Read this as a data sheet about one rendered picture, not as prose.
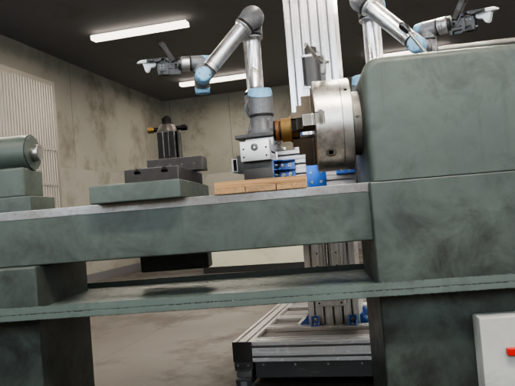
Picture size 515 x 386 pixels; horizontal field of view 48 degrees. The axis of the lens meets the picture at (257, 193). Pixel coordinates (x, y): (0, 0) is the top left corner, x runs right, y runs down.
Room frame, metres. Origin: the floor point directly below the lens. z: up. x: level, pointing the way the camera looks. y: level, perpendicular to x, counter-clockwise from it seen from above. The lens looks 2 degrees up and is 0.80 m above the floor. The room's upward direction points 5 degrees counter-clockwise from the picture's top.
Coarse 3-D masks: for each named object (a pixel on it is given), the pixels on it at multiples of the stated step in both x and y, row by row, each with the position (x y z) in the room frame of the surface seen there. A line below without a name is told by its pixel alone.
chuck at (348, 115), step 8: (344, 80) 1.94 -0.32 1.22; (344, 88) 1.90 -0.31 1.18; (344, 96) 1.88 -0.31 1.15; (344, 104) 1.87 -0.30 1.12; (352, 104) 1.87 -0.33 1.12; (344, 112) 1.87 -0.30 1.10; (352, 112) 1.87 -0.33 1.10; (344, 120) 1.87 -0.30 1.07; (352, 120) 1.87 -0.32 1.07; (344, 128) 1.87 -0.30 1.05; (352, 128) 1.87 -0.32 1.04; (344, 136) 1.88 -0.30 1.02; (352, 136) 1.88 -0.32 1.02; (352, 144) 1.89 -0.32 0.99; (352, 152) 1.91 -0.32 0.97; (352, 160) 1.94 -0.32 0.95; (344, 168) 2.01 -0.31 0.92; (352, 168) 2.02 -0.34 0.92
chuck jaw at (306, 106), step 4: (300, 96) 2.09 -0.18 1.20; (304, 96) 2.09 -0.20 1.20; (308, 96) 2.09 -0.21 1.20; (300, 100) 2.08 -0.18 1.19; (304, 100) 2.08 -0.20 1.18; (308, 100) 2.08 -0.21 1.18; (304, 104) 2.07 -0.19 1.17; (308, 104) 2.07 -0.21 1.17; (312, 104) 2.07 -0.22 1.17; (296, 108) 2.06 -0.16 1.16; (300, 108) 2.06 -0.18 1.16; (304, 108) 2.06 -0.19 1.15; (308, 108) 2.06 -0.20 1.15; (312, 108) 2.06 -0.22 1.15; (296, 112) 2.06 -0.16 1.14; (300, 112) 2.05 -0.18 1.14; (304, 112) 2.05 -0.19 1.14; (308, 112) 2.05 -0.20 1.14; (312, 112) 2.05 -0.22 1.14; (292, 116) 2.05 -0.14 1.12; (296, 116) 2.04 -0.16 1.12; (300, 116) 2.04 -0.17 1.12
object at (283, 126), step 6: (276, 120) 2.02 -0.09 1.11; (282, 120) 2.01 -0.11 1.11; (288, 120) 2.01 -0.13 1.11; (276, 126) 2.01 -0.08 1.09; (282, 126) 2.00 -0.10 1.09; (288, 126) 2.00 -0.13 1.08; (276, 132) 2.01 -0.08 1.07; (282, 132) 2.00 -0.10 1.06; (288, 132) 2.00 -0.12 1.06; (294, 132) 2.01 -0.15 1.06; (276, 138) 2.02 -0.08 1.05; (282, 138) 2.01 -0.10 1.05; (288, 138) 2.01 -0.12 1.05
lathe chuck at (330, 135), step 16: (336, 80) 1.95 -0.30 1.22; (320, 96) 1.89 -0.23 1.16; (336, 96) 1.89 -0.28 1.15; (336, 112) 1.87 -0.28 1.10; (320, 128) 1.88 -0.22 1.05; (336, 128) 1.87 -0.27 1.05; (320, 144) 1.89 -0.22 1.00; (336, 144) 1.89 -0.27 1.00; (320, 160) 1.94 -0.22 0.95; (336, 160) 1.94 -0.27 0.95
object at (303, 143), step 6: (294, 138) 2.05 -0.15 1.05; (300, 138) 2.04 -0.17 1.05; (306, 138) 2.03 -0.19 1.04; (312, 138) 2.03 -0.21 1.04; (294, 144) 2.04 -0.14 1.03; (300, 144) 2.04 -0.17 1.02; (306, 144) 2.04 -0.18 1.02; (312, 144) 2.04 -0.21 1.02; (300, 150) 2.05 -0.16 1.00; (306, 150) 2.05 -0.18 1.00; (312, 150) 2.05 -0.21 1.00; (306, 156) 2.06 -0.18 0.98; (312, 156) 2.06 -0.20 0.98; (306, 162) 2.07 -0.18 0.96; (312, 162) 2.07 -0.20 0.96
